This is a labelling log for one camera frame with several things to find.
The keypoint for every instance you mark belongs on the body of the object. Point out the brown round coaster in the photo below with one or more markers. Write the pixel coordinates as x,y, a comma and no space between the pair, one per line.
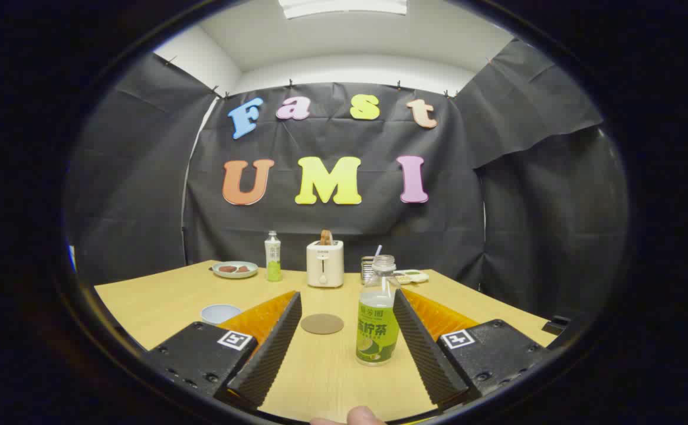
322,324

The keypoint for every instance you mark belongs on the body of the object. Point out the toast slice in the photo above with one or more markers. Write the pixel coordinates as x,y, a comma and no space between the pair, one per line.
326,237

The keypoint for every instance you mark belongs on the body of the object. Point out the green label juice bottle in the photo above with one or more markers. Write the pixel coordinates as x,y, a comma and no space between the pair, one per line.
377,336

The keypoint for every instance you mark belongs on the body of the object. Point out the pale green plate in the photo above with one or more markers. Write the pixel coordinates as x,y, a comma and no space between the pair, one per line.
235,274

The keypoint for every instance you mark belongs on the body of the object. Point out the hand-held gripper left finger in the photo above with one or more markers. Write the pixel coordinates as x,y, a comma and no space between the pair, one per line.
273,354

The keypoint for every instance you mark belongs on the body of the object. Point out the ceiling light panel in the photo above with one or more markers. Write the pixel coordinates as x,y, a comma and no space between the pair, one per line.
344,7

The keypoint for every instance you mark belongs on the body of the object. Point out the white divided snack dish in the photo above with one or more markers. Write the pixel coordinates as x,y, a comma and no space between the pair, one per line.
413,276

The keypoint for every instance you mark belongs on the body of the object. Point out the capped green label bottle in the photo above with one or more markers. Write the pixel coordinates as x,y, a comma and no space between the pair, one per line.
272,260

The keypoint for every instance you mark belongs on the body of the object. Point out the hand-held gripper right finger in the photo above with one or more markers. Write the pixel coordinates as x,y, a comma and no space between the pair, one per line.
426,354

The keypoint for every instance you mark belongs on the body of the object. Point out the white toaster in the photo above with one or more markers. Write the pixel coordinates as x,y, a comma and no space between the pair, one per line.
324,265

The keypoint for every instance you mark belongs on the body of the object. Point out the white cup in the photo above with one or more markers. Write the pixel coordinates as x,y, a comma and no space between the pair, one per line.
220,313

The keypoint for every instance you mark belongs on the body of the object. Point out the wooden table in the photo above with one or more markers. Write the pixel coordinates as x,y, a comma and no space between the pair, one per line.
320,378

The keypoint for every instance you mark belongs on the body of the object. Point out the black backdrop cloth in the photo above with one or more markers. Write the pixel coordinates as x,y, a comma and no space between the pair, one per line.
143,177

